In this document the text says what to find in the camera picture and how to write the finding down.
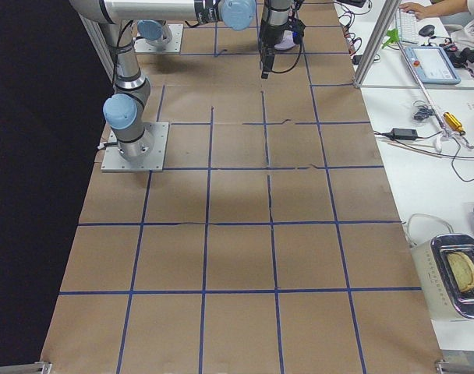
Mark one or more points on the teach pendant tablet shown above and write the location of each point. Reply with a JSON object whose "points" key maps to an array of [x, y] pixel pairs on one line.
{"points": [[431, 65]]}

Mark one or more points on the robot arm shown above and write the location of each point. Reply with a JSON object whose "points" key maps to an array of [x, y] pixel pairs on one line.
{"points": [[123, 111], [234, 14]]}

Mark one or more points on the white toaster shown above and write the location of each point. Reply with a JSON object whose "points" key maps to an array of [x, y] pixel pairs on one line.
{"points": [[444, 300]]}

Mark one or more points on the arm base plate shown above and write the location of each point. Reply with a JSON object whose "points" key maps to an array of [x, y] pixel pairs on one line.
{"points": [[155, 38], [146, 154]]}

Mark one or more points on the green plastic clamp tool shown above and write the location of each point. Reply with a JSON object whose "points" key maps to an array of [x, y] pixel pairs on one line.
{"points": [[392, 38]]}

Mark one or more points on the yellow screwdriver handle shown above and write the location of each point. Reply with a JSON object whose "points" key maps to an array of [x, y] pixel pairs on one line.
{"points": [[454, 123]]}

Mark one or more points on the white keyboard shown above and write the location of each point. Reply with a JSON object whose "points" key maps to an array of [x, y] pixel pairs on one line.
{"points": [[406, 26]]}

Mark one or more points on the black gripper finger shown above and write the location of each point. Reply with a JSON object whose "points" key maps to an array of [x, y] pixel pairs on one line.
{"points": [[267, 69]]}

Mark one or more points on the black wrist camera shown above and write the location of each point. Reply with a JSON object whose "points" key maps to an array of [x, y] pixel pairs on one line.
{"points": [[297, 27]]}

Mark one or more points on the aluminium frame post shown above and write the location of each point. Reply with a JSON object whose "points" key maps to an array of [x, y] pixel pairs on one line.
{"points": [[373, 45]]}

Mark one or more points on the lavender plate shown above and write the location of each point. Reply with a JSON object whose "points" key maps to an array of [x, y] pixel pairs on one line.
{"points": [[287, 42]]}

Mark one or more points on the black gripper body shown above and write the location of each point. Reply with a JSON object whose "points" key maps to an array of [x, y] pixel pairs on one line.
{"points": [[267, 41]]}

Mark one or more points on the black power adapter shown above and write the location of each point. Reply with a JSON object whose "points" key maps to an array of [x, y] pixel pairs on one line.
{"points": [[404, 134]]}

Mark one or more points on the black computer mouse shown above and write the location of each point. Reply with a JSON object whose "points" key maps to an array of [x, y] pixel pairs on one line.
{"points": [[427, 30]]}

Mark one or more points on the toast slice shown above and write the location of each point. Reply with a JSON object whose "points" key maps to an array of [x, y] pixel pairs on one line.
{"points": [[463, 270]]}

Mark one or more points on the person hand on keyboard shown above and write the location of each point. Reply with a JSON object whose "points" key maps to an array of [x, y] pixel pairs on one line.
{"points": [[418, 10]]}

